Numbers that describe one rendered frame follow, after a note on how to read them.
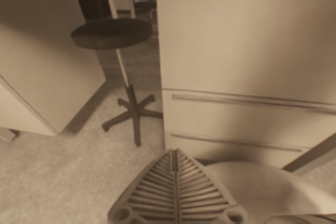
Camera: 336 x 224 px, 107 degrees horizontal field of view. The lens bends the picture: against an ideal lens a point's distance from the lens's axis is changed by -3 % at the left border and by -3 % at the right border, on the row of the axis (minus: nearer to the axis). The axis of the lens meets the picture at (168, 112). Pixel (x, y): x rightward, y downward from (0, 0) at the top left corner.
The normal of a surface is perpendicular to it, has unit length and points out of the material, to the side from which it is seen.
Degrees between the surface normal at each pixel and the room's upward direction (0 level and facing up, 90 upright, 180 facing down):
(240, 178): 1
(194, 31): 90
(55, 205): 0
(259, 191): 69
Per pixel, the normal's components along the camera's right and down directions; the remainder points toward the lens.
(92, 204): -0.01, -0.70
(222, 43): -0.16, 0.71
